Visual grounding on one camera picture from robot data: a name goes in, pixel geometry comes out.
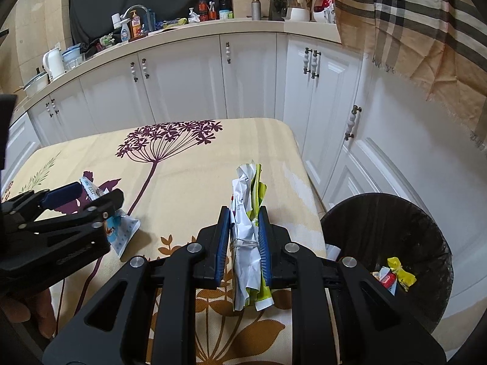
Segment orange soap bottle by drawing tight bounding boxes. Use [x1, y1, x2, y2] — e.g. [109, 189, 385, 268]
[130, 9, 142, 38]

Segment black trash bin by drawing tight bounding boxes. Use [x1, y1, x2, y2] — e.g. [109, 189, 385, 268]
[320, 193, 454, 333]

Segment green white wrapper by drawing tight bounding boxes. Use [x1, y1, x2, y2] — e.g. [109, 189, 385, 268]
[230, 162, 273, 311]

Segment chrome sink faucet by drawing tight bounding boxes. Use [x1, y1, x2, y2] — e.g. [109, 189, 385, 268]
[121, 4, 155, 32]

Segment dark lidded jar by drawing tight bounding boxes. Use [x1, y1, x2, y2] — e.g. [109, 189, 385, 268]
[218, 0, 233, 20]

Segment yellow crumpled wrapper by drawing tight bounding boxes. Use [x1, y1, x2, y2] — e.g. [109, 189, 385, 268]
[387, 257, 417, 292]

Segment plaid beige scarf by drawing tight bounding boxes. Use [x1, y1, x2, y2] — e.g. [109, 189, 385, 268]
[335, 0, 486, 150]

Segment white electric kettle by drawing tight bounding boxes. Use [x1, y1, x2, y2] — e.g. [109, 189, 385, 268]
[42, 48, 65, 82]

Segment person's left hand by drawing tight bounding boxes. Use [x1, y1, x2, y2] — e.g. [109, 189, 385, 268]
[1, 289, 56, 339]

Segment steel thermos bottle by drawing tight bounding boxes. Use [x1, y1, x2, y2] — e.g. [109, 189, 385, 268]
[251, 0, 262, 21]

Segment triangular blue white wrapper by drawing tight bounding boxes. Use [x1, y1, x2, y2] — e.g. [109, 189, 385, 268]
[80, 176, 140, 259]

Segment red spray can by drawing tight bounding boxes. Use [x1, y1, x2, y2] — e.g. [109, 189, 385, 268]
[379, 267, 397, 289]

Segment red sauce bottle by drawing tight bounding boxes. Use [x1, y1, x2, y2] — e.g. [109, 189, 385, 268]
[198, 0, 209, 22]

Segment black knife block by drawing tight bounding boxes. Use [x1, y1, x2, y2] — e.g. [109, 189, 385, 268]
[268, 0, 287, 22]

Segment floral beige tablecloth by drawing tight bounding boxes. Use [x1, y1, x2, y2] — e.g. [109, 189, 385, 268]
[2, 119, 325, 364]

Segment white blender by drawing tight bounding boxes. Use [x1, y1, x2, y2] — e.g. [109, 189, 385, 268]
[285, 0, 310, 22]

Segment white kitchen cabinets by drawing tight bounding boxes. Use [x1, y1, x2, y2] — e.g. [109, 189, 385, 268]
[2, 32, 486, 315]

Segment red rice cooker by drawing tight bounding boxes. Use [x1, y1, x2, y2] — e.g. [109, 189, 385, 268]
[313, 0, 336, 24]

